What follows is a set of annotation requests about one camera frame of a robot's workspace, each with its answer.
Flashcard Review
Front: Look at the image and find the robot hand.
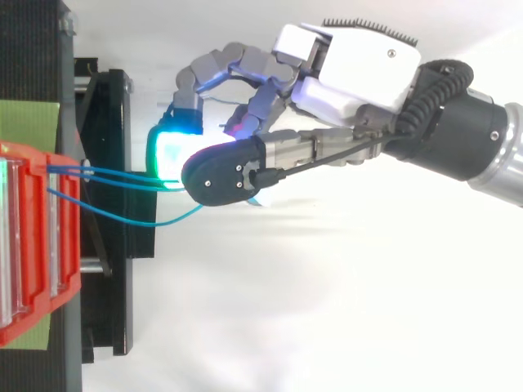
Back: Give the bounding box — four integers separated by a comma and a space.
147, 16, 422, 208

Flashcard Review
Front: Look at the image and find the blue cable bundle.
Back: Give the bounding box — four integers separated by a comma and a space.
46, 164, 204, 228

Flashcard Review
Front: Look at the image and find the black stand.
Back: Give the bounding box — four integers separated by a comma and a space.
0, 0, 158, 392

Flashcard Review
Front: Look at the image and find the red bin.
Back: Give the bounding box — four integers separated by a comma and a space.
0, 140, 83, 348

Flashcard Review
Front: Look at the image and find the black coiled cable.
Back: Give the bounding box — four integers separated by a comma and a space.
398, 59, 475, 134

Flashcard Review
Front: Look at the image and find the thin black cable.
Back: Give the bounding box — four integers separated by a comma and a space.
249, 133, 413, 189

